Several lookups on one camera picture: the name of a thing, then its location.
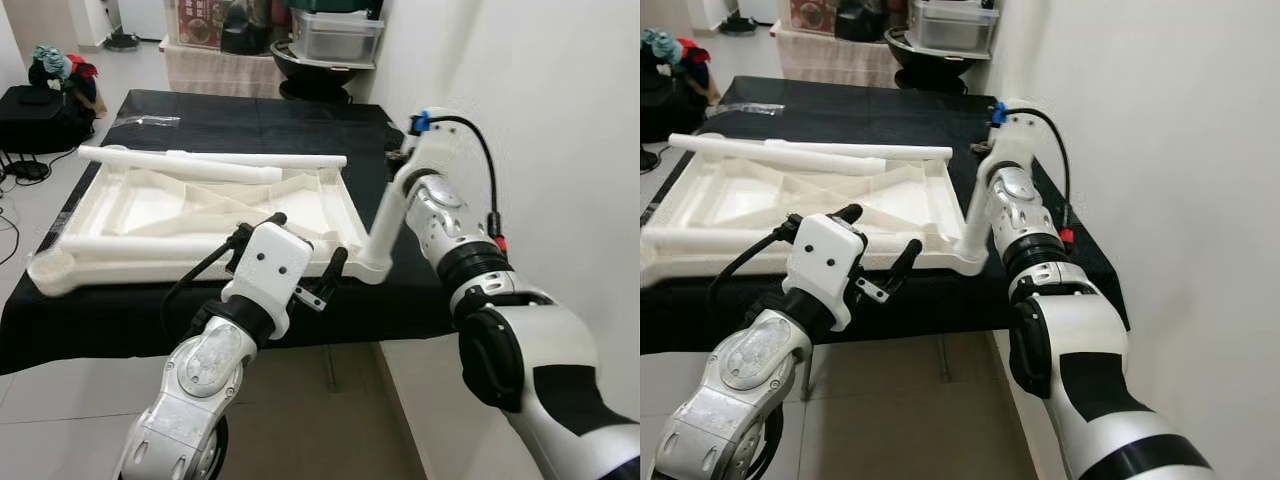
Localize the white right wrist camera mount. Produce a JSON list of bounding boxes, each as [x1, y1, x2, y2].
[[400, 107, 471, 191], [985, 98, 1051, 181]]

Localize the black tablecloth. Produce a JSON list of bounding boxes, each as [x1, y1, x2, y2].
[[0, 88, 476, 376], [640, 75, 1131, 356]]

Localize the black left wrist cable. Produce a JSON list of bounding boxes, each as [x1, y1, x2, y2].
[[705, 215, 806, 316], [160, 222, 256, 321]]

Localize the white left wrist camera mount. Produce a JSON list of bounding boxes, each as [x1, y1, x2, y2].
[[785, 213, 869, 333], [222, 222, 316, 341]]

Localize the red printed box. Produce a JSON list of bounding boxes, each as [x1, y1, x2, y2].
[[175, 0, 226, 49], [788, 0, 839, 31]]

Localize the black round bowl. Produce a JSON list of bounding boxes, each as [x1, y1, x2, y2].
[[885, 30, 996, 96], [270, 40, 381, 103]]

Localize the black fabric case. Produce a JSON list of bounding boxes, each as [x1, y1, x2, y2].
[[0, 85, 96, 156], [640, 65, 716, 141]]

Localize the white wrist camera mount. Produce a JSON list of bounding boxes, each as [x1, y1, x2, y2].
[[985, 98, 1051, 181], [222, 222, 316, 341], [400, 107, 471, 191], [785, 213, 869, 333]]

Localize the beige cloth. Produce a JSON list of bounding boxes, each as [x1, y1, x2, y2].
[[778, 28, 901, 89], [162, 42, 286, 99]]

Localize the black bag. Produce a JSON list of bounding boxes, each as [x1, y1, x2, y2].
[[220, 0, 273, 56], [835, 0, 891, 43]]

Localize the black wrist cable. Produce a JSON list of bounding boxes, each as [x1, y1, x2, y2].
[[705, 215, 806, 316], [990, 100, 1079, 249], [160, 222, 256, 321], [410, 110, 509, 253]]

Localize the clear storage box green lid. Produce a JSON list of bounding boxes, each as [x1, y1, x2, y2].
[[285, 0, 386, 69], [905, 0, 1001, 56]]

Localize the white plastic children table top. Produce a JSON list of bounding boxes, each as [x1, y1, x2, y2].
[[28, 150, 373, 298], [640, 140, 986, 291]]

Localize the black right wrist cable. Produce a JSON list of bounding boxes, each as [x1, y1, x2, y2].
[[410, 110, 509, 253], [990, 100, 1079, 249]]

